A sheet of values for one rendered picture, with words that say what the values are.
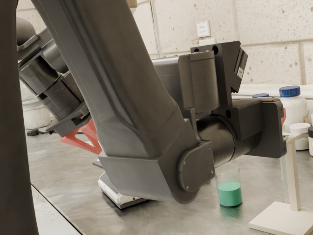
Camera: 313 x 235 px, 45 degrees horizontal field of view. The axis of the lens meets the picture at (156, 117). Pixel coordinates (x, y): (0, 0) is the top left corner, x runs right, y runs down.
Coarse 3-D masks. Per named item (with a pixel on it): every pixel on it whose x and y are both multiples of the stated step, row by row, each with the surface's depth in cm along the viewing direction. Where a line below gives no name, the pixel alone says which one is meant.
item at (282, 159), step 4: (284, 156) 54; (280, 160) 54; (284, 160) 54; (280, 164) 54; (284, 164) 54; (284, 168) 54; (284, 172) 54; (284, 176) 54; (284, 180) 54; (284, 184) 54; (284, 188) 54; (284, 192) 55
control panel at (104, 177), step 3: (102, 174) 79; (105, 174) 78; (102, 177) 78; (105, 177) 77; (108, 177) 76; (102, 180) 77; (105, 180) 76; (108, 180) 75; (105, 183) 75; (108, 183) 74; (111, 183) 73; (108, 186) 73; (111, 186) 72; (111, 189) 71; (114, 189) 71; (117, 192) 69
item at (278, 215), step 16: (288, 144) 52; (288, 160) 55; (288, 176) 56; (288, 192) 57; (272, 208) 59; (288, 208) 58; (304, 208) 57; (256, 224) 55; (272, 224) 54; (288, 224) 53; (304, 224) 53
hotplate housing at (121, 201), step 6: (102, 186) 76; (108, 192) 73; (114, 192) 70; (114, 198) 70; (120, 198) 68; (126, 198) 68; (132, 198) 69; (138, 198) 70; (120, 204) 69; (126, 204) 69; (132, 204) 69
